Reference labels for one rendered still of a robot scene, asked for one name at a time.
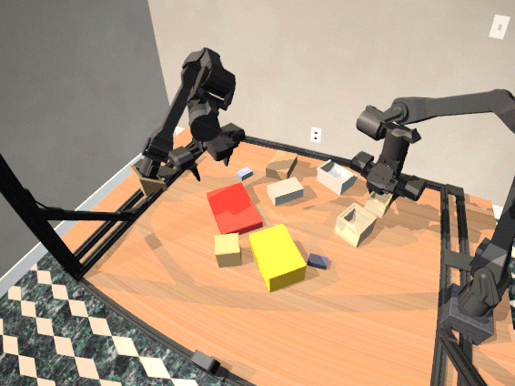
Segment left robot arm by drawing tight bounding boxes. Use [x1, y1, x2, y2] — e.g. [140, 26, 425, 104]
[136, 47, 239, 180]

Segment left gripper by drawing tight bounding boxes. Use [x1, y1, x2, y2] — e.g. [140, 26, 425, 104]
[168, 123, 246, 181]

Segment red flat slab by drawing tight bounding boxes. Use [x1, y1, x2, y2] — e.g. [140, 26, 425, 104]
[207, 183, 263, 235]

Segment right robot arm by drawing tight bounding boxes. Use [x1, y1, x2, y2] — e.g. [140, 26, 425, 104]
[356, 89, 515, 323]

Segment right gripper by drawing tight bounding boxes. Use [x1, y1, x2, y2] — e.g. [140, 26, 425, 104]
[350, 148, 427, 206]

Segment yellow block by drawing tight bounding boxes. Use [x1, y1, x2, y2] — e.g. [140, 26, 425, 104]
[249, 224, 307, 293]

